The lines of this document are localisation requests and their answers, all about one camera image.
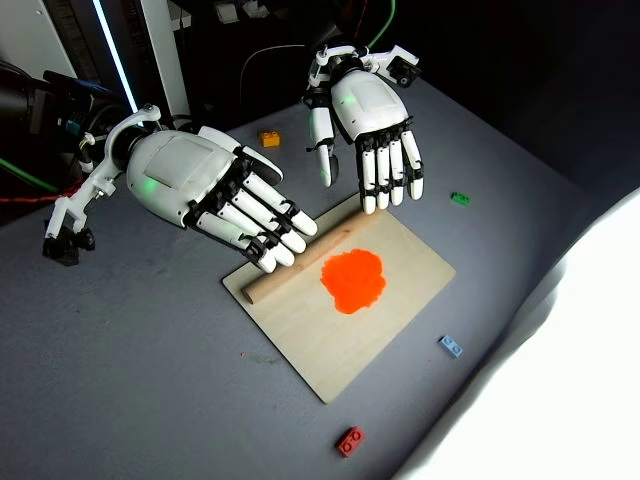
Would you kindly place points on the wooden rolling pin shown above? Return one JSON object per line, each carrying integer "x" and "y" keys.
{"x": 330, "y": 242}

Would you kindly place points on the orange flattened clay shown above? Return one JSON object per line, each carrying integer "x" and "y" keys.
{"x": 352, "y": 282}

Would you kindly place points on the light wooden board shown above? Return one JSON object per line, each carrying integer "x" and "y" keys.
{"x": 325, "y": 350}

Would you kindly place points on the yellow toy brick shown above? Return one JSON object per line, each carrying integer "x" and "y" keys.
{"x": 270, "y": 139}

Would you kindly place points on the green toy brick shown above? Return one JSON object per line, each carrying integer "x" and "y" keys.
{"x": 460, "y": 199}

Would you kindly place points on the light blue toy brick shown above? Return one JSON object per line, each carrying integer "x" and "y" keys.
{"x": 451, "y": 347}

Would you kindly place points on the red toy brick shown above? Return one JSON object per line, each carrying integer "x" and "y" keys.
{"x": 350, "y": 442}

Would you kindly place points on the grey table cloth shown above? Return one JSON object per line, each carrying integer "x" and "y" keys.
{"x": 150, "y": 375}

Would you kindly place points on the glowing light strip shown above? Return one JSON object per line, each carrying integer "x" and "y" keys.
{"x": 114, "y": 50}

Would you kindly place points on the white cabinet panel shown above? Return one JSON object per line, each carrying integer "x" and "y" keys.
{"x": 25, "y": 35}

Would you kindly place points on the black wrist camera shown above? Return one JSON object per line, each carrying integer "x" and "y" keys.
{"x": 405, "y": 71}
{"x": 65, "y": 247}

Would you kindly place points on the white frame column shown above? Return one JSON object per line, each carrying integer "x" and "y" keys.
{"x": 162, "y": 50}

